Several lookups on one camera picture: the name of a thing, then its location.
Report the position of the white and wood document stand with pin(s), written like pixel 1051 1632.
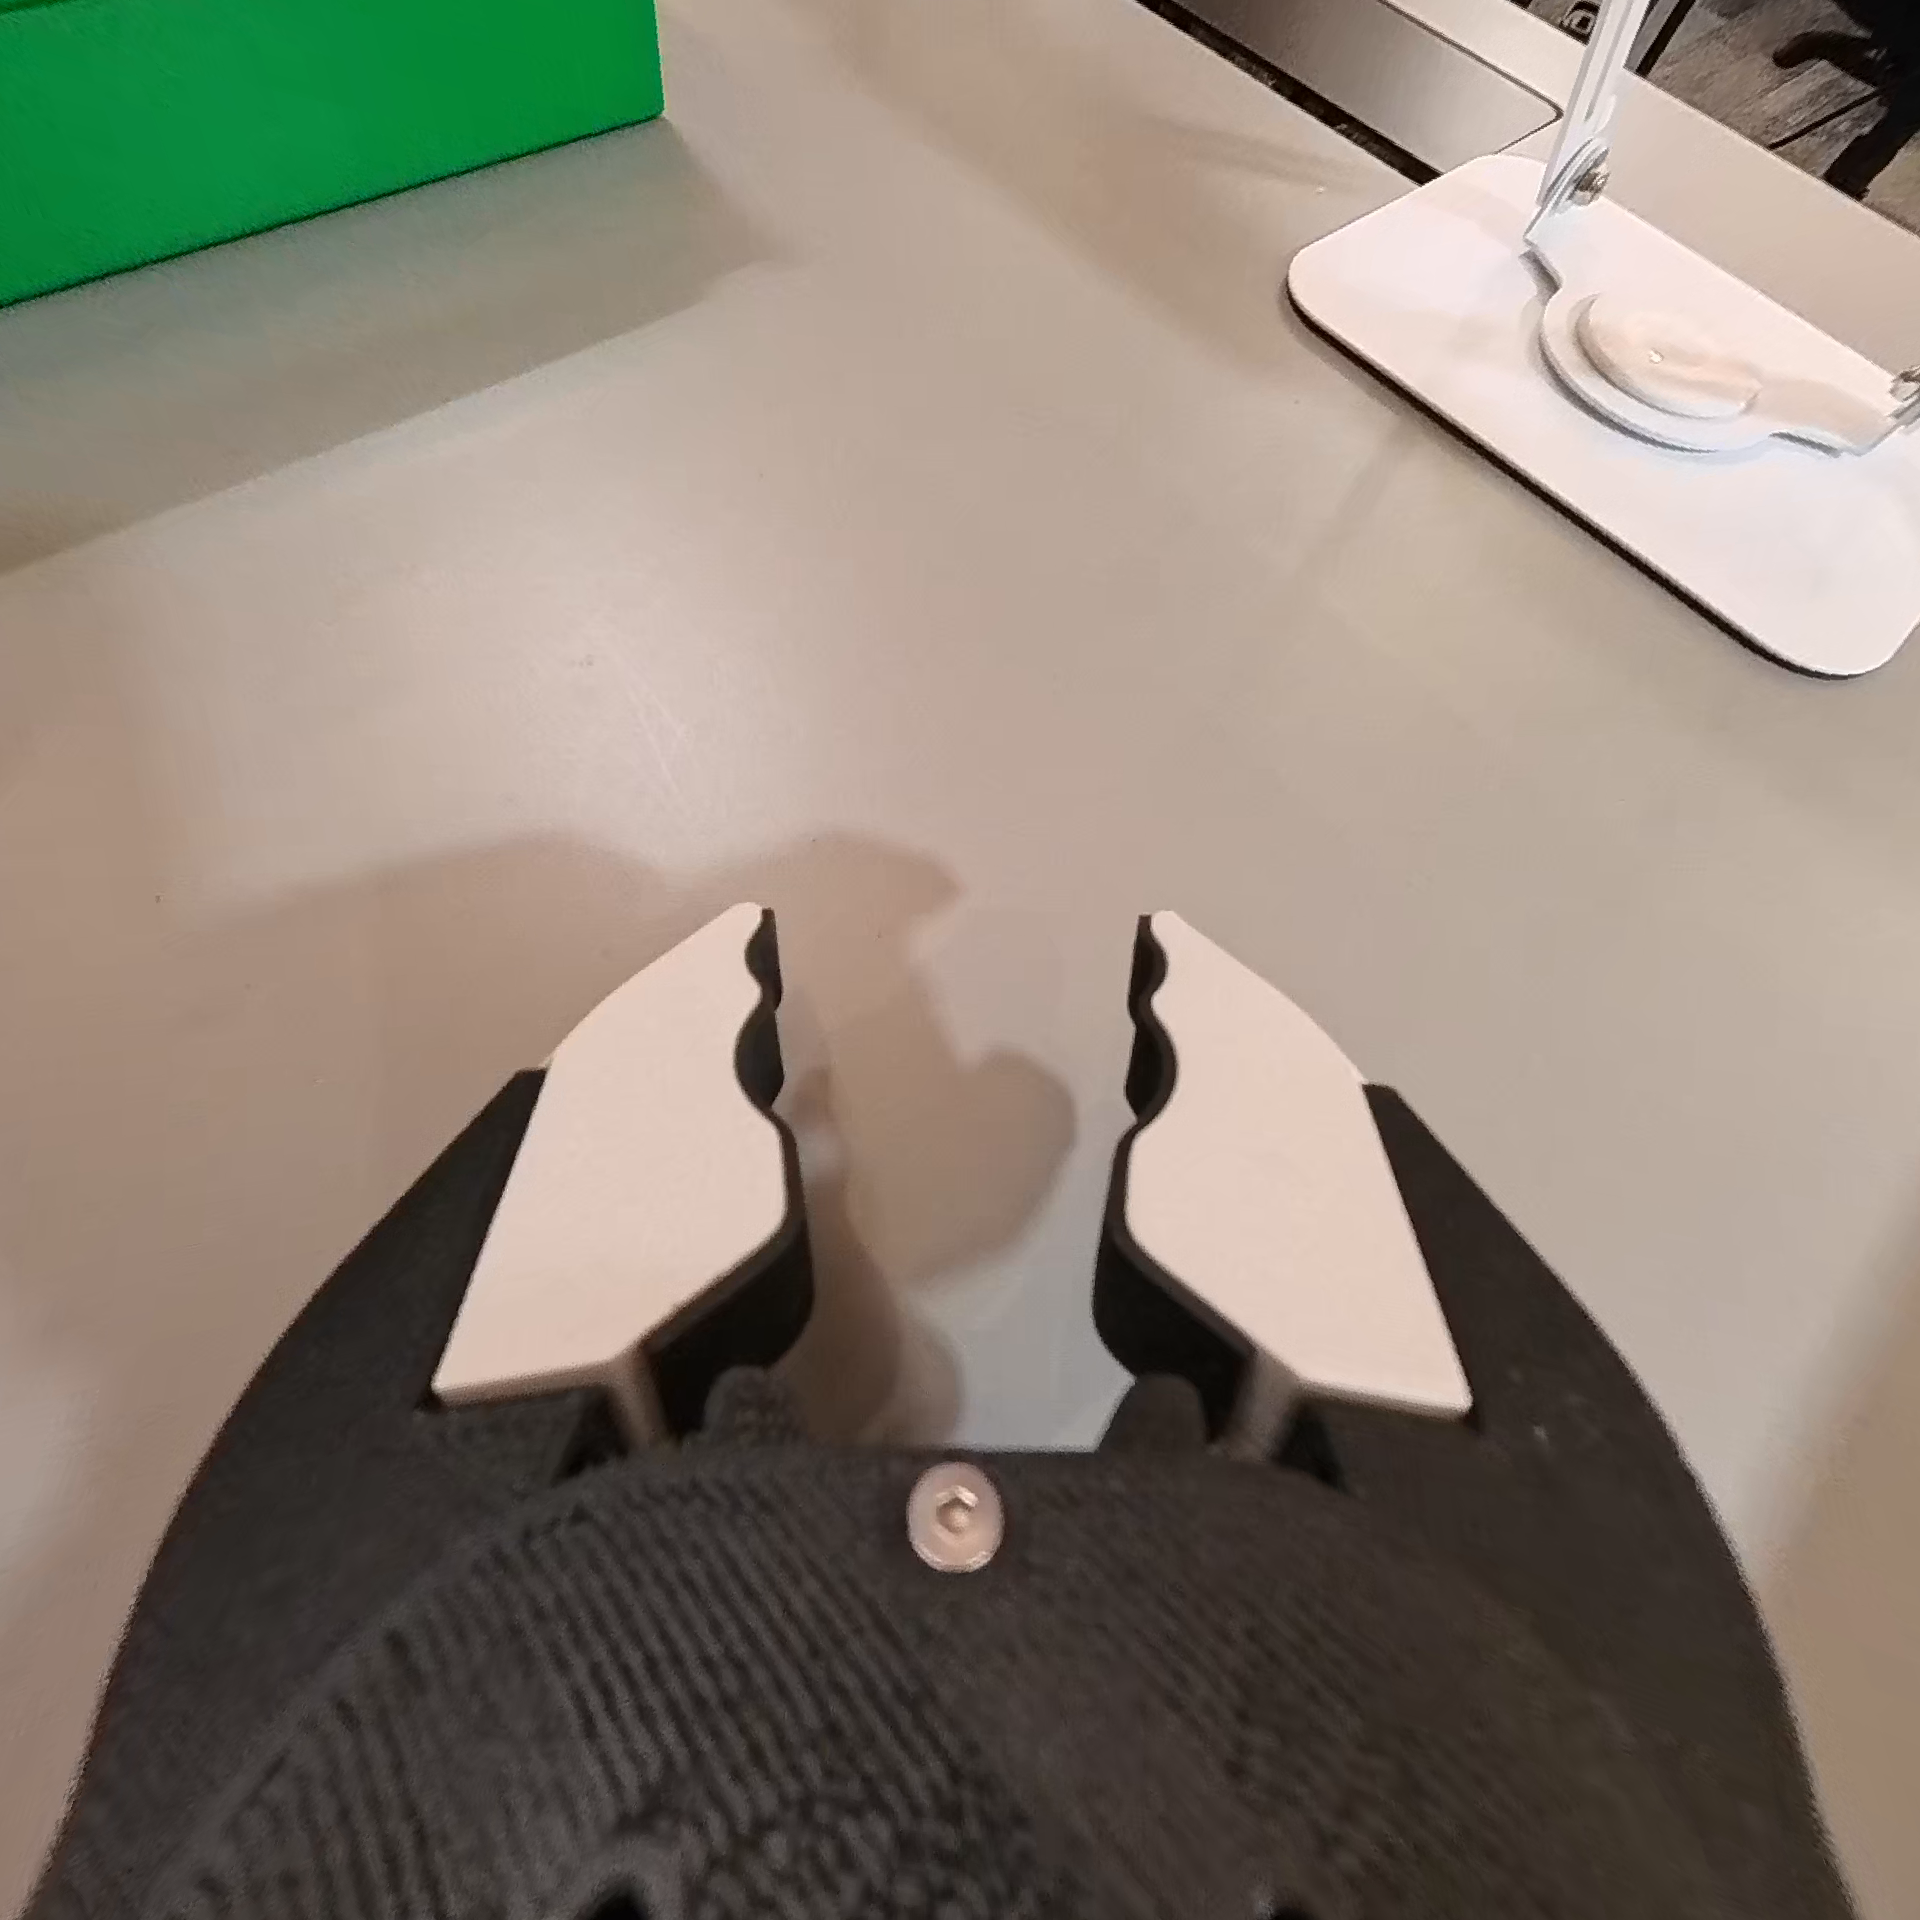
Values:
pixel 1441 283

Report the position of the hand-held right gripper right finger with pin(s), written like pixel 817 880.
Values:
pixel 1277 1200

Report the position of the green plastic bin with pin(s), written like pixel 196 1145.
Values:
pixel 300 118

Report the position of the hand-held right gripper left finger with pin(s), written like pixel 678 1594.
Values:
pixel 630 1200

